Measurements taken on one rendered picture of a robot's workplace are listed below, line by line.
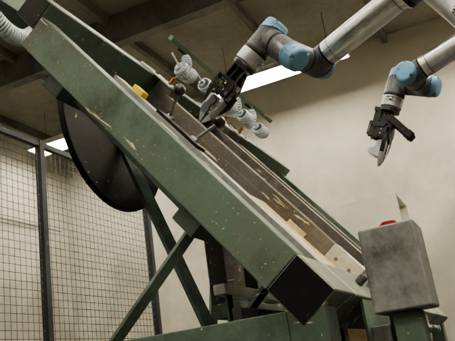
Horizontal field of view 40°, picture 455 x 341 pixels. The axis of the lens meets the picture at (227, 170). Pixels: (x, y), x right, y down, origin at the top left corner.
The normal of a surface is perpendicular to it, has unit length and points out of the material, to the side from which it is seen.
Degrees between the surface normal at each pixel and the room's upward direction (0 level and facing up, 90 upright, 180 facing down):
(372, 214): 90
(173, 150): 90
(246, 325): 90
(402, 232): 90
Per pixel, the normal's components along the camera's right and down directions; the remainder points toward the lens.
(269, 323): -0.42, -0.23
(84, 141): 0.90, -0.25
